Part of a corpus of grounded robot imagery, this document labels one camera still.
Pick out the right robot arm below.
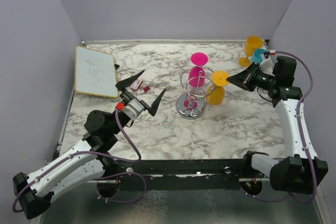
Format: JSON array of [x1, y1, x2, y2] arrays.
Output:
[[227, 55, 328, 195]]

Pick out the small whiteboard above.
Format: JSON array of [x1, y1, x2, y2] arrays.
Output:
[[74, 46, 119, 98]]

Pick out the yellow wine glass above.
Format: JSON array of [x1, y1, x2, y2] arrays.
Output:
[[238, 36, 264, 68], [206, 70, 229, 105]]

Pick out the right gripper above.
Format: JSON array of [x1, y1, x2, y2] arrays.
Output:
[[227, 62, 277, 92]]

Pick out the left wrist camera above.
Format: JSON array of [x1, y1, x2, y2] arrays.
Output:
[[116, 99, 145, 121]]

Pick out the blue wine glass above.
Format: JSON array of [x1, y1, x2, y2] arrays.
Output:
[[250, 48, 266, 64]]

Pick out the red white eraser box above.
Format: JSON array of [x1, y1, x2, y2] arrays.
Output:
[[130, 79, 143, 91]]

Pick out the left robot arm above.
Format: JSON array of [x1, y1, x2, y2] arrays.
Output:
[[12, 73, 165, 220]]

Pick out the pink wine glass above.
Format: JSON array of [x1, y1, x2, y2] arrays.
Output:
[[188, 52, 208, 88]]

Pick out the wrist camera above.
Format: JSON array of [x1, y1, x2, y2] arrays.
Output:
[[116, 99, 145, 121], [260, 50, 276, 73]]

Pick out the chrome wine glass rack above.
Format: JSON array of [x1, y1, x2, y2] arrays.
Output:
[[170, 66, 215, 120]]

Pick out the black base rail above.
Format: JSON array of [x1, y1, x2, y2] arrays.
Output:
[[101, 159, 263, 191]]

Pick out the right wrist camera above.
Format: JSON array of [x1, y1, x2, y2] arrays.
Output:
[[260, 50, 276, 73]]

